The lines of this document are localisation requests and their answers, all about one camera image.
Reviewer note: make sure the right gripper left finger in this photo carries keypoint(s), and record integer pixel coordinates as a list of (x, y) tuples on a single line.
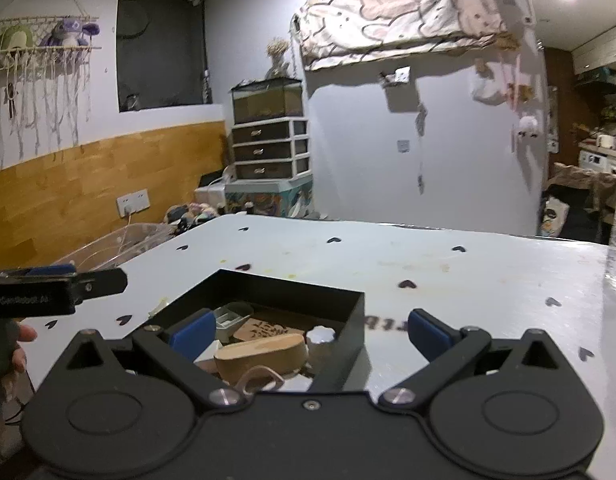
[(170, 354)]

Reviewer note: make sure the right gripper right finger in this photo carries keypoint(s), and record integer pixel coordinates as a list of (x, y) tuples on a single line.
[(450, 354)]

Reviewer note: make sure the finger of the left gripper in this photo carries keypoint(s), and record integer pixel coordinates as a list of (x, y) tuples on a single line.
[(56, 269), (96, 284)]

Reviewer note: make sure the wooden oval brush block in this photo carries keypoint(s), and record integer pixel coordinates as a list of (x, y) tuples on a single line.
[(283, 354)]

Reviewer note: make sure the white knob fixture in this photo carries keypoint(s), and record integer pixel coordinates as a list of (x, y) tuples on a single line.
[(321, 335)]

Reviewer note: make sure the black storage box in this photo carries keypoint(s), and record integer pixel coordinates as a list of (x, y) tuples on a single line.
[(291, 304)]

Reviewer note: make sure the person's hand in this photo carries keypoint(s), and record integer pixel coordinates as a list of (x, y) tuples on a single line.
[(26, 333)]

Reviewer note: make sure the clear plastic storage bin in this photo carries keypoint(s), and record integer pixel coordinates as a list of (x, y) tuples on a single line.
[(118, 247)]

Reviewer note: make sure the grey plastic divided tray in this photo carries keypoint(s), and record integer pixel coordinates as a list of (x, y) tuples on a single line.
[(230, 319)]

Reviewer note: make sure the carved wooden block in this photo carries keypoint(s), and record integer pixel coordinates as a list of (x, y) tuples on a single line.
[(254, 328)]

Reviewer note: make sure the painted teal cabinet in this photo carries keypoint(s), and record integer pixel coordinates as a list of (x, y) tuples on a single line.
[(284, 198)]

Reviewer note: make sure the white plastic drawer unit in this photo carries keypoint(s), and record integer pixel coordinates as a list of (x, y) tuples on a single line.
[(275, 149)]

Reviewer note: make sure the white washing machine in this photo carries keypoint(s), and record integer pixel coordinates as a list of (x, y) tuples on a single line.
[(597, 159)]

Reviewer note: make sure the white sheep plush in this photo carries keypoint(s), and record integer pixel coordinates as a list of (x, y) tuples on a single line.
[(528, 127)]

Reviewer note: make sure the glass fish tank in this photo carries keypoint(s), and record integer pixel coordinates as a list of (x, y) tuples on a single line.
[(265, 99)]

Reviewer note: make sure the dried flower vase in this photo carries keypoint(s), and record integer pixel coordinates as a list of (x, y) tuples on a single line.
[(276, 50)]

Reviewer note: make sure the patterned hanging cloth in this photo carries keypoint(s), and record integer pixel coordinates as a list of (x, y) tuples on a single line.
[(333, 33)]

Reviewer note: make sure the white wall socket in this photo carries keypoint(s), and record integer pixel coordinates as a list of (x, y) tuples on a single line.
[(132, 203)]

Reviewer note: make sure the macrame wall hanger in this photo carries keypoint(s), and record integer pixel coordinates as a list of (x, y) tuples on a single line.
[(45, 80)]

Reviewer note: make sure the dark wall window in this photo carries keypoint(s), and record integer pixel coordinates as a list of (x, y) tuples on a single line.
[(160, 53)]

